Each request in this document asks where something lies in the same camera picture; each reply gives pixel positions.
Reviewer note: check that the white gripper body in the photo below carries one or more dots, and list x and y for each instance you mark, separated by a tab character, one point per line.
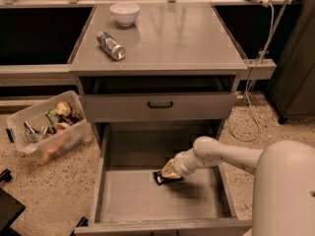
181	165

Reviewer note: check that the black rxbar chocolate bar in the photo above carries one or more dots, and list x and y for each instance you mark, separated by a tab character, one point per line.
160	179

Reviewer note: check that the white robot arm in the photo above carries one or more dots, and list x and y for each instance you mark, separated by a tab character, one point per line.
284	181

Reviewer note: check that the grey open middle drawer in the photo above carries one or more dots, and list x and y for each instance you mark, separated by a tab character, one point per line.
129	202

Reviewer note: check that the grey top drawer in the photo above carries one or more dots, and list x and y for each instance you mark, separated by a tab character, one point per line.
157	106

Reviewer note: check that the grey drawer cabinet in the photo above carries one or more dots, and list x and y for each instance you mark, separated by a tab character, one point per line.
172	48

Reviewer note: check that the snack items in bin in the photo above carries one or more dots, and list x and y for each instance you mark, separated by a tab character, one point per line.
60	118

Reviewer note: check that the dark grey cabinet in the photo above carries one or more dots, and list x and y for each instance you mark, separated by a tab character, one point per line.
291	90

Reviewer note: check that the clear plastic storage bin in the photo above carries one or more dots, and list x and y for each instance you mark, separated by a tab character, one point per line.
55	145

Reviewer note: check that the silver drink can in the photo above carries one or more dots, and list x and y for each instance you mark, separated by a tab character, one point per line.
110	45

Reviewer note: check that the black equipment base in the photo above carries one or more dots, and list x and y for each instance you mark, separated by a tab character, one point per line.
10	210

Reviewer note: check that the white ceramic bowl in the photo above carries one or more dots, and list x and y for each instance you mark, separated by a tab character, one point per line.
125	13

